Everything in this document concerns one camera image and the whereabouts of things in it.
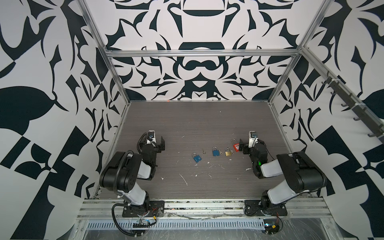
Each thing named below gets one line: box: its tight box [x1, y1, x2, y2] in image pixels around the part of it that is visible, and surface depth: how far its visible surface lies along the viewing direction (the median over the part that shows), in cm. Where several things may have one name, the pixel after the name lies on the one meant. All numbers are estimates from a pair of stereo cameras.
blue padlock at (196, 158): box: [192, 152, 202, 163], surface depth 93 cm
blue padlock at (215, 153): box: [212, 150, 220, 157], surface depth 96 cm
